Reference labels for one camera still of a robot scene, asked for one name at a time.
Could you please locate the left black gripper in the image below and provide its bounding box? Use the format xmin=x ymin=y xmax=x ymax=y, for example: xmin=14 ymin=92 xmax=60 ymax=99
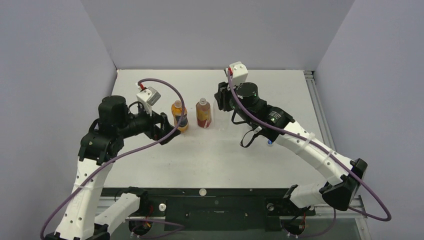
xmin=118 ymin=101 xmax=181 ymax=143

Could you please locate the orange blue label bottle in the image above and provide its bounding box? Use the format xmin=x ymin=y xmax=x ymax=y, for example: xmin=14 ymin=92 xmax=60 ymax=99
xmin=171 ymin=100 xmax=189 ymax=133

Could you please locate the gold red label bottle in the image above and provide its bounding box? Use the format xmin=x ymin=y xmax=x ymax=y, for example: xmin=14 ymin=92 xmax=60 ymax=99
xmin=195 ymin=98 xmax=212 ymax=129

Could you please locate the white bottle cap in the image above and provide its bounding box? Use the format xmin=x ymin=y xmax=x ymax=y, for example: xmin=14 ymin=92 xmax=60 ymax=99
xmin=198 ymin=188 xmax=207 ymax=197

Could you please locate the clear bottle blue cap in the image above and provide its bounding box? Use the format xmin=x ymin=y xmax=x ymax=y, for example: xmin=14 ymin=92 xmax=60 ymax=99
xmin=213 ymin=100 xmax=231 ymax=132

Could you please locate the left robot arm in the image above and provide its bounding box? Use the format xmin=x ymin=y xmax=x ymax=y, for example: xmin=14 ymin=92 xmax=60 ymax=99
xmin=40 ymin=95 xmax=180 ymax=240

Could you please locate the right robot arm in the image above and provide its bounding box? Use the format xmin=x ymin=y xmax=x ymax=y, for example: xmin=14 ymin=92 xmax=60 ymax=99
xmin=214 ymin=82 xmax=368 ymax=214

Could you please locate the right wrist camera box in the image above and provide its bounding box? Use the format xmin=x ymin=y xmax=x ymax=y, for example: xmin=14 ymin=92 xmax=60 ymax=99
xmin=224 ymin=61 xmax=248 ymax=87

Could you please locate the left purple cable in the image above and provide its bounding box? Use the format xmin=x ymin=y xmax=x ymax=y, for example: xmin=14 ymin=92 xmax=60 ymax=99
xmin=39 ymin=78 xmax=186 ymax=240

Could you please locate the purple cable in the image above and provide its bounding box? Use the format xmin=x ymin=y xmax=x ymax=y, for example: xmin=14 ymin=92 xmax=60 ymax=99
xmin=226 ymin=70 xmax=392 ymax=240
xmin=39 ymin=78 xmax=186 ymax=240

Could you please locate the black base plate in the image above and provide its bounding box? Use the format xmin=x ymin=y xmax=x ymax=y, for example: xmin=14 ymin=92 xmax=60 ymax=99
xmin=100 ymin=187 xmax=316 ymax=232

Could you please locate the aluminium rail frame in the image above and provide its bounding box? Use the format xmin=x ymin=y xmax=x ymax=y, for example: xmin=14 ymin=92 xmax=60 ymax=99
xmin=67 ymin=70 xmax=372 ymax=240

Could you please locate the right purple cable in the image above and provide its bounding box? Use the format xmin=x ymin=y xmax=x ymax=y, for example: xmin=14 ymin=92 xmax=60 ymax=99
xmin=226 ymin=70 xmax=392 ymax=240

